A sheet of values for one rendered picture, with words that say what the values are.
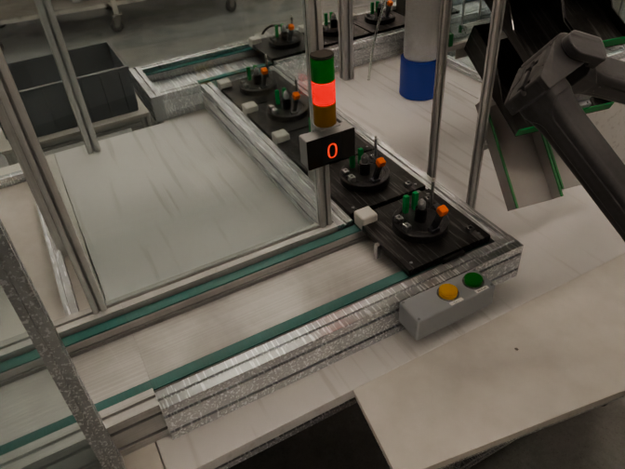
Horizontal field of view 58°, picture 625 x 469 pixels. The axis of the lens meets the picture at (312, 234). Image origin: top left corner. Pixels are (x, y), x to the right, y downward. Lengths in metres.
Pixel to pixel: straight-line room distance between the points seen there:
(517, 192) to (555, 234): 0.21
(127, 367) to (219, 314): 0.22
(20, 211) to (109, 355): 0.79
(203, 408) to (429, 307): 0.51
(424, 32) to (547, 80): 1.35
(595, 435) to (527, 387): 1.07
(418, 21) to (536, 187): 0.89
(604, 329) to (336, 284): 0.61
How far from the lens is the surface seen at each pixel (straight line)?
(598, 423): 2.36
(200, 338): 1.28
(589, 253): 1.62
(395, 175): 1.62
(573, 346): 1.37
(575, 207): 1.78
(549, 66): 0.89
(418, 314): 1.22
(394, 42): 2.68
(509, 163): 1.51
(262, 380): 1.18
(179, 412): 1.15
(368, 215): 1.43
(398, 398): 1.21
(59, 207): 1.18
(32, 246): 1.80
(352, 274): 1.37
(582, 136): 0.89
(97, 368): 1.30
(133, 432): 1.17
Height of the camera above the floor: 1.85
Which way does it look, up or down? 39 degrees down
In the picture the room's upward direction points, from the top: 4 degrees counter-clockwise
